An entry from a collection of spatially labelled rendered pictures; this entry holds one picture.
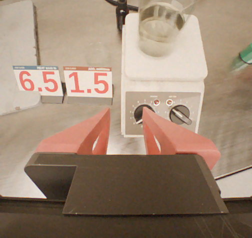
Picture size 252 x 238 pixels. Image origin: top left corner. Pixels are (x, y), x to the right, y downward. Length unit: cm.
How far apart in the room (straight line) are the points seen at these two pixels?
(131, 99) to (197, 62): 11
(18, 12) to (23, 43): 10
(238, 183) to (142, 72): 26
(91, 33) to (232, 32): 34
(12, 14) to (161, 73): 41
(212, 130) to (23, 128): 37
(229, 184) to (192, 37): 26
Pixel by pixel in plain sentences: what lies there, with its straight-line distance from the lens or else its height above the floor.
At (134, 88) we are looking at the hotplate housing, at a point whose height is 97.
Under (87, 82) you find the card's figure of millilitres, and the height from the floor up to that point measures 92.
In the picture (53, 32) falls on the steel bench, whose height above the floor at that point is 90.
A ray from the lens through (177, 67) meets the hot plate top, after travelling 21.
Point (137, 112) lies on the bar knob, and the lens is 21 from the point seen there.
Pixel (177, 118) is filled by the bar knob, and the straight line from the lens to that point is 22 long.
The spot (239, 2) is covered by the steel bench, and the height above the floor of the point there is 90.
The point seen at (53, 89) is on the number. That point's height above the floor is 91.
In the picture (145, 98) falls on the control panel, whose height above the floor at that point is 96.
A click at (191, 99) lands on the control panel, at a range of 23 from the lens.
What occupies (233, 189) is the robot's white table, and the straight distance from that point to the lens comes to 33.
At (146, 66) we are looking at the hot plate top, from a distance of 20.
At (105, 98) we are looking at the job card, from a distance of 27.
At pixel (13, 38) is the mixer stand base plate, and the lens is 43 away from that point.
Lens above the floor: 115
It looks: 76 degrees down
